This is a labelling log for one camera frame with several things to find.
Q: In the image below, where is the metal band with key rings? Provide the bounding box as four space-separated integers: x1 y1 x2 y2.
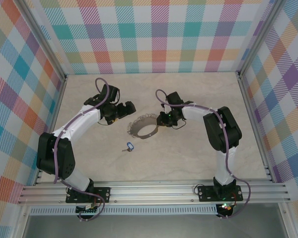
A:
126 113 161 139

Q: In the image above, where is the aluminium side rail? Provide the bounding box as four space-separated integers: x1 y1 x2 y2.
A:
33 74 68 186
237 71 274 181

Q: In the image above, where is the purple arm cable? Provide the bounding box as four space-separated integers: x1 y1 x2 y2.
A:
155 89 252 220
49 77 109 223

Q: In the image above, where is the slotted grey cable duct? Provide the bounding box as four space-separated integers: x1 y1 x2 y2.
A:
29 204 219 216

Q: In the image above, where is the thin black right gripper wire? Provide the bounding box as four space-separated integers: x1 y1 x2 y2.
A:
170 119 187 130

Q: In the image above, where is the aluminium corner post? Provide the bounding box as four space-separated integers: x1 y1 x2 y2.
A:
18 0 68 82
237 0 285 80

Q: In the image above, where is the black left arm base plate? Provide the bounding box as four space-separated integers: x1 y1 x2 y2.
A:
66 186 112 204

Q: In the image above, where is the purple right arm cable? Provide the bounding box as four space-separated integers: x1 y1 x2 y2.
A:
155 89 252 220

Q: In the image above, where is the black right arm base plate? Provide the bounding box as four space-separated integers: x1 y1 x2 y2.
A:
197 184 244 202

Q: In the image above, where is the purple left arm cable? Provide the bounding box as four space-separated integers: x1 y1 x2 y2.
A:
49 77 109 223

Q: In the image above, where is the long aluminium base rail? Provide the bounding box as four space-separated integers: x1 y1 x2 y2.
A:
18 180 293 205

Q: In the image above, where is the key with blue tag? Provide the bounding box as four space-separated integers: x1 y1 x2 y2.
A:
121 141 136 153

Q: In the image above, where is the small electronics board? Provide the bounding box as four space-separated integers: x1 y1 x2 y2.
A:
217 202 235 217
75 203 101 215

